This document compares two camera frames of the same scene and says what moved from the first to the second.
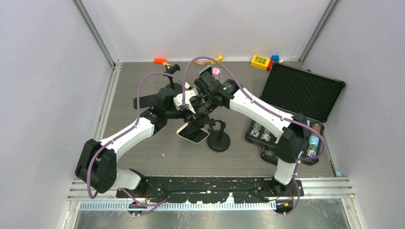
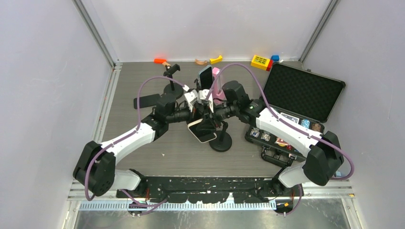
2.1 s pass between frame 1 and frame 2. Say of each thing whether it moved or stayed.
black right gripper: moved
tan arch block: stayed
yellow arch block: stayed
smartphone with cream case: moved
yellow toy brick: stayed
